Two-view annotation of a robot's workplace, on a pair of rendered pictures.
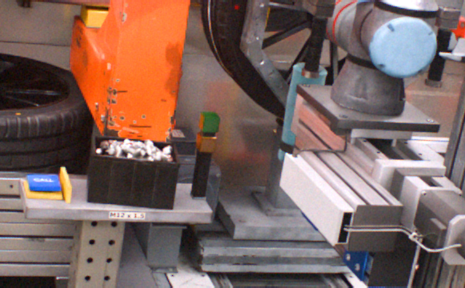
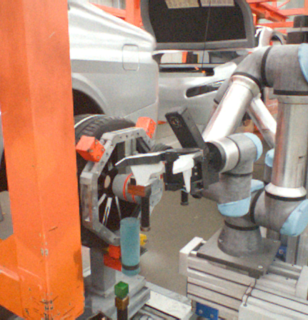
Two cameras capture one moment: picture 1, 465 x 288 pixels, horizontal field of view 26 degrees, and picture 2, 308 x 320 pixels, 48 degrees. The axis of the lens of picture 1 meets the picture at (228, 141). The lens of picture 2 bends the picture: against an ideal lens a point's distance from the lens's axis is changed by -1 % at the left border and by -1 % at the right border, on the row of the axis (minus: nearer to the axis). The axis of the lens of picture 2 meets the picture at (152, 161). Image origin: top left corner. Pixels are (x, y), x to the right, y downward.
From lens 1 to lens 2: 1.42 m
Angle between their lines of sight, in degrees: 36
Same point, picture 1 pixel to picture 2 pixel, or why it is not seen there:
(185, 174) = not seen: hidden behind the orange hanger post
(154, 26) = (64, 247)
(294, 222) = not seen: hidden behind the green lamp
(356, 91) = (247, 246)
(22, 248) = not seen: outside the picture
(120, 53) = (49, 276)
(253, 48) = (96, 223)
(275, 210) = (106, 292)
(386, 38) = (299, 218)
